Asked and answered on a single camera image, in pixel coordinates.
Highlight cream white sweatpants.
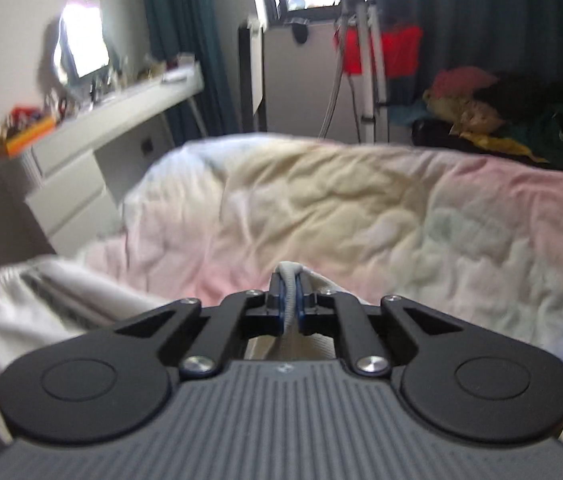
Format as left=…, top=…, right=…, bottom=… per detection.
left=0, top=253, right=378, bottom=451

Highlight vanity mirror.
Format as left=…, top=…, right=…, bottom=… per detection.
left=53, top=0, right=112, bottom=88

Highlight blue curtain left panel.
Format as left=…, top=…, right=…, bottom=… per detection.
left=144, top=0, right=238, bottom=136

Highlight black white standing panel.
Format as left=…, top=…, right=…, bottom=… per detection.
left=237, top=16, right=268, bottom=133

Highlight white vanity desk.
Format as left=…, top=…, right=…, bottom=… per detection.
left=0, top=64, right=204, bottom=257

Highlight red cloth on steamer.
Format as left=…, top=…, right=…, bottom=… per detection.
left=342, top=25, right=423, bottom=79

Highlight garment steamer stand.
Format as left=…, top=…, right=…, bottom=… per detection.
left=318, top=0, right=391, bottom=144

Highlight pastel pink bed sheet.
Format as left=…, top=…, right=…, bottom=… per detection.
left=75, top=132, right=563, bottom=461

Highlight orange tray on desk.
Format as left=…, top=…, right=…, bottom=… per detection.
left=0, top=106, right=57, bottom=158

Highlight pile of assorted clothes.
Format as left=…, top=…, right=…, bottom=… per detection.
left=390, top=66, right=563, bottom=171

